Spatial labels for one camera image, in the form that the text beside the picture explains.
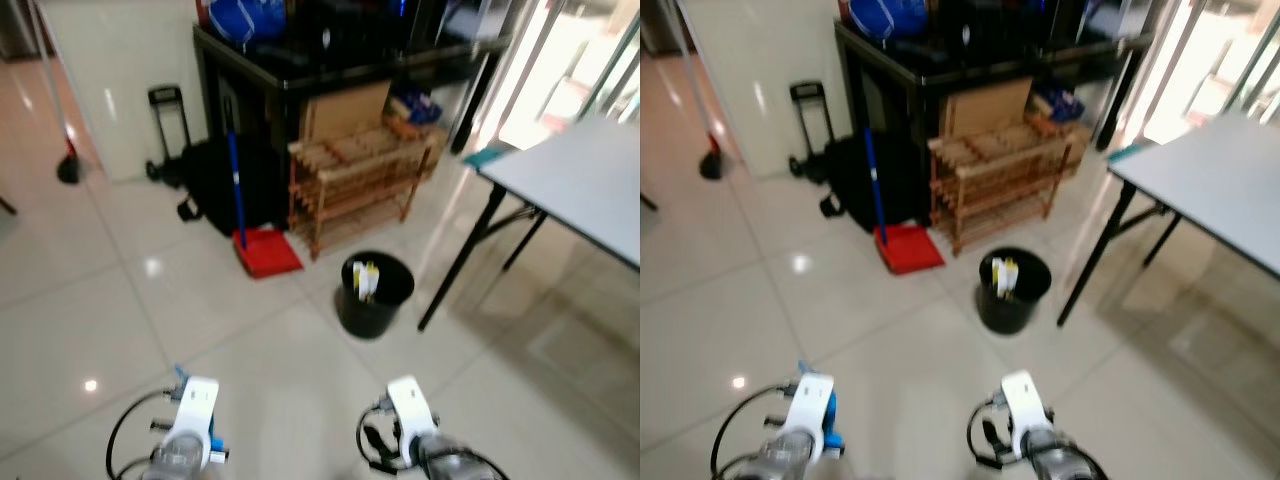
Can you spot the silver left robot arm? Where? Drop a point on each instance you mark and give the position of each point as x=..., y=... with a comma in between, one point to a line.
x=790, y=460
x=178, y=458

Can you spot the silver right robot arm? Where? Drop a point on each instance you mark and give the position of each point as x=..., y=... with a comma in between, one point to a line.
x=445, y=460
x=1055, y=458

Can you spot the black round rubbish bin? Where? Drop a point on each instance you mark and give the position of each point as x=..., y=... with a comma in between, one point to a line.
x=1010, y=315
x=372, y=318

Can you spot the yellow white cardboard package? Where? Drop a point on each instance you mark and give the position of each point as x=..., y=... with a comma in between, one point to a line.
x=366, y=282
x=1004, y=278

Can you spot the wooden slatted shoe rack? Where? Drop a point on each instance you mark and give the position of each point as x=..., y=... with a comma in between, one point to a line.
x=355, y=185
x=995, y=180

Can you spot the black trolley bag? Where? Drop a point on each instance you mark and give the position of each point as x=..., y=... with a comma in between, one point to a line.
x=215, y=190
x=850, y=185

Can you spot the teal shaggy floor mat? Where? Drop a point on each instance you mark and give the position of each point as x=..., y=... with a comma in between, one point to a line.
x=488, y=155
x=1128, y=151

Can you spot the white folding table black legs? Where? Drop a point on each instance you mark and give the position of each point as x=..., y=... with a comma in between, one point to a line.
x=580, y=185
x=1215, y=180

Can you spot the large brown cardboard box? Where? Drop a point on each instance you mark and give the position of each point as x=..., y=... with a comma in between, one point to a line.
x=985, y=108
x=345, y=112

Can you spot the blue printed box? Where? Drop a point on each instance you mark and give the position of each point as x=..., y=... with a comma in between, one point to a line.
x=1058, y=102
x=415, y=105

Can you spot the black glossy desk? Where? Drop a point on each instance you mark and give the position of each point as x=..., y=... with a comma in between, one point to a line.
x=300, y=75
x=940, y=70

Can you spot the broom with red black head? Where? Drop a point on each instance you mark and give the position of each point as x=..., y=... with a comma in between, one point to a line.
x=711, y=164
x=69, y=168

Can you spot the black computer case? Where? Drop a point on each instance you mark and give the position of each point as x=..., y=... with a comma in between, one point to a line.
x=990, y=22
x=350, y=25

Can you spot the blue fabric bag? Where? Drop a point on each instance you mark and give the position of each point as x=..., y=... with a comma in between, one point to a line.
x=245, y=18
x=885, y=15

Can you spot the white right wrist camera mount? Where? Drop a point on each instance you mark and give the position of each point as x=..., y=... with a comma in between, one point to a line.
x=412, y=405
x=1026, y=402

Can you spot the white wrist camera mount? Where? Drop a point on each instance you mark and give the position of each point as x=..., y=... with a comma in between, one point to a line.
x=198, y=405
x=1026, y=402
x=412, y=405
x=812, y=402

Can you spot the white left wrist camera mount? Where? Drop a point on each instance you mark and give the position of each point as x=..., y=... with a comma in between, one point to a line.
x=198, y=405
x=812, y=402

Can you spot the glass sliding door frame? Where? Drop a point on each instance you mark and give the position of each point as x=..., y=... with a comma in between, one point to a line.
x=1215, y=65
x=570, y=70

